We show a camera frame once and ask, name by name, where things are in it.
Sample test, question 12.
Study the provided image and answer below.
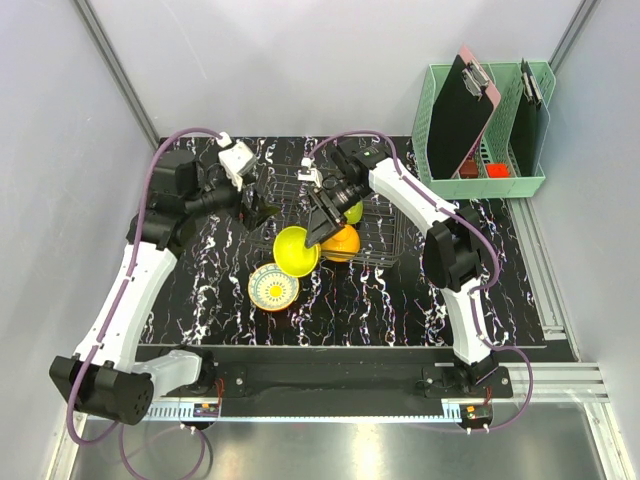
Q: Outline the green striped bowl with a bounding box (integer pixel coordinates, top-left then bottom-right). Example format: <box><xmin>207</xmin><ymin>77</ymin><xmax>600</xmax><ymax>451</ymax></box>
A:
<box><xmin>248</xmin><ymin>263</ymin><xmax>300</xmax><ymax>312</ymax></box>

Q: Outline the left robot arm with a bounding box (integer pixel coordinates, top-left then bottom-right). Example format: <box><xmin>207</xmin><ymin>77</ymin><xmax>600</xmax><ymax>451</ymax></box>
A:
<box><xmin>49</xmin><ymin>142</ymin><xmax>278</xmax><ymax>425</ymax></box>

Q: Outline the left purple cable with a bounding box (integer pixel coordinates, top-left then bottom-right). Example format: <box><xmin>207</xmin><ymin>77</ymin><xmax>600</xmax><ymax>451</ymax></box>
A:
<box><xmin>67</xmin><ymin>127</ymin><xmax>229</xmax><ymax>479</ymax></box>

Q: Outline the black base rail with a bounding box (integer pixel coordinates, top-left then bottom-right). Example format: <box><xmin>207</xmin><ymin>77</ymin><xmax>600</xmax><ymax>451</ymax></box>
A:
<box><xmin>196</xmin><ymin>345</ymin><xmax>513</xmax><ymax>422</ymax></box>

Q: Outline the wire dish rack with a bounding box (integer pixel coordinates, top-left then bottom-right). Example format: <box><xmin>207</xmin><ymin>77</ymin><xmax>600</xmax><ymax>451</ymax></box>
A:
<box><xmin>249</xmin><ymin>164</ymin><xmax>405</xmax><ymax>267</ymax></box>

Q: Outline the dark green clipboard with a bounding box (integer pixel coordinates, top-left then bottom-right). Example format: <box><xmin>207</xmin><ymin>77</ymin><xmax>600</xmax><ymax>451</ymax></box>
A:
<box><xmin>510</xmin><ymin>59</ymin><xmax>550</xmax><ymax>177</ymax></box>

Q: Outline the yellow bowl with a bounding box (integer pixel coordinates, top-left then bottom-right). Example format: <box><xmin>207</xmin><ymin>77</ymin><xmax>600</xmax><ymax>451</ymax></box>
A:
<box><xmin>273</xmin><ymin>226</ymin><xmax>321</xmax><ymax>278</ymax></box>

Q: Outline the red block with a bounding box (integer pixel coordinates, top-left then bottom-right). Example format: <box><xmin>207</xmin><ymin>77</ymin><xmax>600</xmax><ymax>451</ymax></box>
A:
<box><xmin>485</xmin><ymin>163</ymin><xmax>510</xmax><ymax>179</ymax></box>

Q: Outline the brown block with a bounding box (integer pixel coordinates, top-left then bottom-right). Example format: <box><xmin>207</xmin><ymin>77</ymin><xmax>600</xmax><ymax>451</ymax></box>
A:
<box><xmin>459</xmin><ymin>158</ymin><xmax>479</xmax><ymax>179</ymax></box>

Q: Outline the white green bowl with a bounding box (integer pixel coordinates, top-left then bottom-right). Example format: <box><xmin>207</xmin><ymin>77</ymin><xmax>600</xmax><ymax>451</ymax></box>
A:
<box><xmin>344</xmin><ymin>201</ymin><xmax>364</xmax><ymax>225</ymax></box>

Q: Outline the white slotted cable duct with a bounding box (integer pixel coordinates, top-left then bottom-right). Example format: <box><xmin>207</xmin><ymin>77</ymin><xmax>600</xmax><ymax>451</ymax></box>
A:
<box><xmin>143</xmin><ymin>402</ymin><xmax>220</xmax><ymax>422</ymax></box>

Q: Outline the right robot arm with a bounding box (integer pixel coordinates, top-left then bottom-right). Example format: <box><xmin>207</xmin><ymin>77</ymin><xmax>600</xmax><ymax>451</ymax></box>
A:
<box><xmin>298</xmin><ymin>143</ymin><xmax>497</xmax><ymax>397</ymax></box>

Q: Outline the black pink clipboard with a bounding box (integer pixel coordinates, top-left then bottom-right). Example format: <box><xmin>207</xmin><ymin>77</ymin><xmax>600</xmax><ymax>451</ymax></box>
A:
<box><xmin>426</xmin><ymin>45</ymin><xmax>501</xmax><ymax>180</ymax></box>

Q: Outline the green plastic file organizer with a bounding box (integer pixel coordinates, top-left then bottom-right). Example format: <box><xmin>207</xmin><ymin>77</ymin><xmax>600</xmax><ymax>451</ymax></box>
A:
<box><xmin>411</xmin><ymin>62</ymin><xmax>545</xmax><ymax>200</ymax></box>

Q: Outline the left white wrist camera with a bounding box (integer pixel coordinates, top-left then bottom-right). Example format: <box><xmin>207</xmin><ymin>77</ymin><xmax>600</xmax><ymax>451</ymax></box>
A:
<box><xmin>216</xmin><ymin>132</ymin><xmax>257</xmax><ymax>192</ymax></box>

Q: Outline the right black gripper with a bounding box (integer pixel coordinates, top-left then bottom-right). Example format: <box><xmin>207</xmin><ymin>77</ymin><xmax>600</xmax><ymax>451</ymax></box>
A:
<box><xmin>304</xmin><ymin>180</ymin><xmax>371</xmax><ymax>250</ymax></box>

